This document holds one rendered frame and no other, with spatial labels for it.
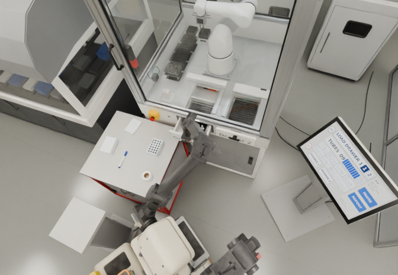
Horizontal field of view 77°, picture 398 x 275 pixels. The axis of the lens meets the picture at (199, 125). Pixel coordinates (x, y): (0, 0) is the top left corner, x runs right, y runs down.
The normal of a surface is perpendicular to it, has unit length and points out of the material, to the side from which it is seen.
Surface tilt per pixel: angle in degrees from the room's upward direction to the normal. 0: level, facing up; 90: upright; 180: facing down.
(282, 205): 2
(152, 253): 48
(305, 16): 90
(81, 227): 0
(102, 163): 0
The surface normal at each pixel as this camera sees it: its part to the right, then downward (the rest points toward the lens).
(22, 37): -0.29, 0.18
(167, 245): 0.48, -0.73
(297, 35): -0.35, 0.83
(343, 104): -0.08, -0.49
